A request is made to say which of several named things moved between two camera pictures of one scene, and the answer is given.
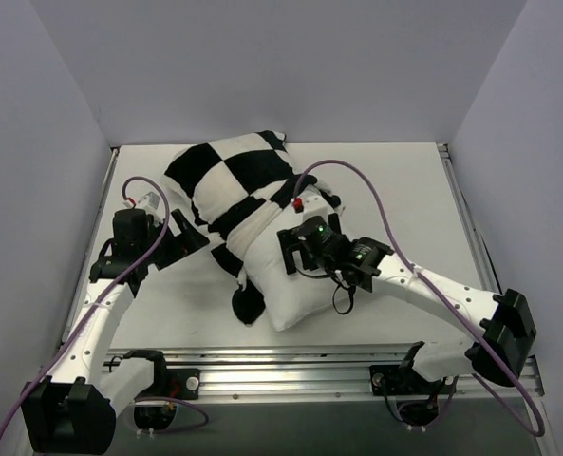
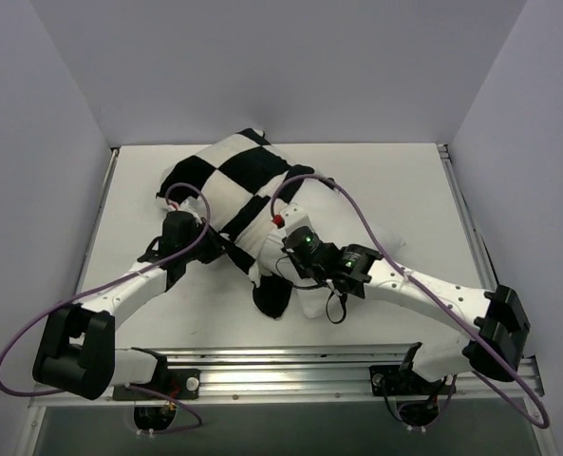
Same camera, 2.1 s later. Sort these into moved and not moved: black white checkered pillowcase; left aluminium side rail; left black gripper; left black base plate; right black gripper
Moved: black white checkered pillowcase; left black gripper
Not moved: left black base plate; right black gripper; left aluminium side rail
